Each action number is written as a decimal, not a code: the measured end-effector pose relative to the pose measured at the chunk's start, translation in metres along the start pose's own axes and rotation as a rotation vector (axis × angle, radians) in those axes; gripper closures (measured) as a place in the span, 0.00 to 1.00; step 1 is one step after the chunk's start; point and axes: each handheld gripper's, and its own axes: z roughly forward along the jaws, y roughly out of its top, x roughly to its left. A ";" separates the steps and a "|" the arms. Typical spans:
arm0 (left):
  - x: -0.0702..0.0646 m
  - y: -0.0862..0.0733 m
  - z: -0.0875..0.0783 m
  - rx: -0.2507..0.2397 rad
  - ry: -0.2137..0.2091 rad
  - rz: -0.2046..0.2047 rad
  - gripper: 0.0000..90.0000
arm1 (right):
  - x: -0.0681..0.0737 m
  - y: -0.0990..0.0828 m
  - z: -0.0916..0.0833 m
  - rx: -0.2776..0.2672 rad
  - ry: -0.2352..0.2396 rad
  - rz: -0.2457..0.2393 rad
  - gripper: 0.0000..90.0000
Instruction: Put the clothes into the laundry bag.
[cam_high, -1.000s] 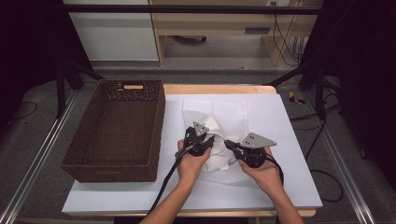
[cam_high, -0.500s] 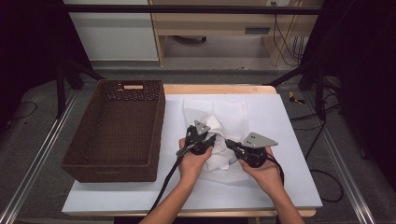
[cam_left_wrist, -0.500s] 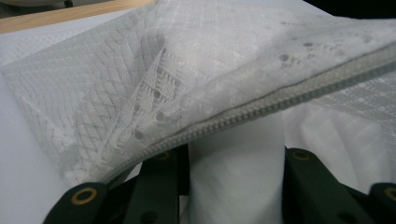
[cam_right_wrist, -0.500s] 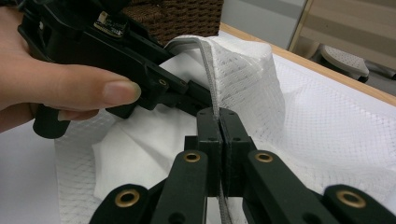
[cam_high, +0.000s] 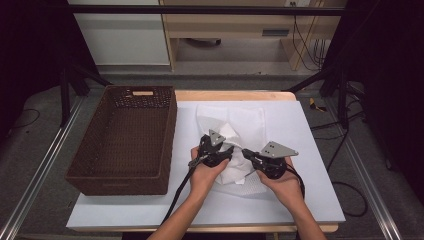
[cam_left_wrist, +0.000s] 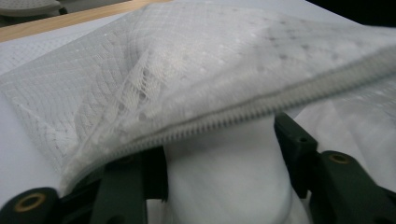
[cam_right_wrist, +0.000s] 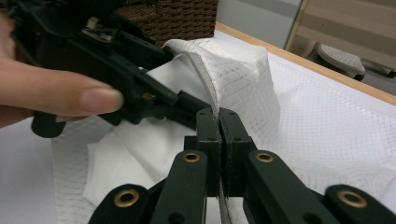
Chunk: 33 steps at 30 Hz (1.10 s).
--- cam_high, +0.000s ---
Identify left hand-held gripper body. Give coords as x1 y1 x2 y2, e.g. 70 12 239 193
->
197 128 228 168

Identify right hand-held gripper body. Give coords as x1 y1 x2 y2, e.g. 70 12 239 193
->
257 140 300 181

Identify white garment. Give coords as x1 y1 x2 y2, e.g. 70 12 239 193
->
215 122 257 186

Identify white mesh laundry bag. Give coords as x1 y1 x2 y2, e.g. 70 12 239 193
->
195 103 270 197

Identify brown woven basket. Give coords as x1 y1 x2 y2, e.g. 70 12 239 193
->
64 85 178 197

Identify person's left hand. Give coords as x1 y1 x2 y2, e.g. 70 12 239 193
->
189 146 232 202

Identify person's right hand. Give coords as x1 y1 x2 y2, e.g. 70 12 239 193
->
255 156 306 210

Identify white table board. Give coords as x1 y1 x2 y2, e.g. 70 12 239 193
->
66 100 346 231

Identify wooden table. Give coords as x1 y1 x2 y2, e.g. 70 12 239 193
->
71 89 340 234

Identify yellow and black tool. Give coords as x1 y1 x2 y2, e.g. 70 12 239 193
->
308 97 328 113

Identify black metal stand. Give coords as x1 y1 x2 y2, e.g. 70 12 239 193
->
285 61 366 130
59 59 112 128

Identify dark object under desk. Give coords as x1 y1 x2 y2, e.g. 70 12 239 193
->
184 37 223 47

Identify light wooden desk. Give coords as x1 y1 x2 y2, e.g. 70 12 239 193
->
159 0 348 72

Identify white cabinet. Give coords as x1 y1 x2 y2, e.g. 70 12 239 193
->
67 0 171 66

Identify black curtain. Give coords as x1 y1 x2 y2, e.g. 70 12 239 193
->
0 0 100 141
321 0 424 204

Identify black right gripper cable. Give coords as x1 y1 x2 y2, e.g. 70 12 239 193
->
285 165 306 198

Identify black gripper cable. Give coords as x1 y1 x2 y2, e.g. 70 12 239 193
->
161 155 208 226
285 165 306 198

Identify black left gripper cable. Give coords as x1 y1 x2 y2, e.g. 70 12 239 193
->
161 155 208 226

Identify aluminium floor rail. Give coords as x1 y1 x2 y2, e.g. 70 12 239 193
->
0 95 86 240
324 97 404 240

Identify hanging black cables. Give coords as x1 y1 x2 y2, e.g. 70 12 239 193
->
291 1 327 72

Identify black horizontal frame bar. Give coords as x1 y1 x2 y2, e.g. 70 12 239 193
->
66 4 346 17

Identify thin black floor cable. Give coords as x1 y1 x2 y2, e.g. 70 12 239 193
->
12 107 42 130

